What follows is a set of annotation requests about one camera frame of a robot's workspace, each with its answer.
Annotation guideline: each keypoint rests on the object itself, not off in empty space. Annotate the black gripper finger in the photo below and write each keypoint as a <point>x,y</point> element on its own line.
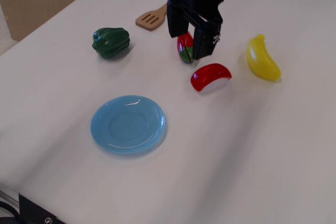
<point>177,23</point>
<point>205,41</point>

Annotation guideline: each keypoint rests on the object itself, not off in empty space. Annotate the red and white toy sushi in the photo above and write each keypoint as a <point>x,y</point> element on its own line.
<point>210,77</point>

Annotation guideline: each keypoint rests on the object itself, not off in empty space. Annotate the blue plate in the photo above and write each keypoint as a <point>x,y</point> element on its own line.
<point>128,124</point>

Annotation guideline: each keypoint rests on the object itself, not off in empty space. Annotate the red and green toy chili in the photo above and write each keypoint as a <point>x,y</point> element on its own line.
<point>185,47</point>

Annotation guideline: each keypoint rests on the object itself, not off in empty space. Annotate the wooden toy spatula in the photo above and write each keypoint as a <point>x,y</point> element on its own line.
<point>153,19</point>

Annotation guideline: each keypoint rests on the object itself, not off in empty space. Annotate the yellow toy banana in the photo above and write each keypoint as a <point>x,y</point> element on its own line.
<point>259,60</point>

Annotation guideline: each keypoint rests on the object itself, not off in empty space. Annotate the green toy bell pepper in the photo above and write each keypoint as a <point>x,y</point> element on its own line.
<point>108,42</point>

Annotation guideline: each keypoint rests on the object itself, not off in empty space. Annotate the black corner bracket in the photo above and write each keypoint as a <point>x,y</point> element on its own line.
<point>30,212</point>

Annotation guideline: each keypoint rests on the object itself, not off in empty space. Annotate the aluminium frame rail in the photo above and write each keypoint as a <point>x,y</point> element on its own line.
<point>10,196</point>

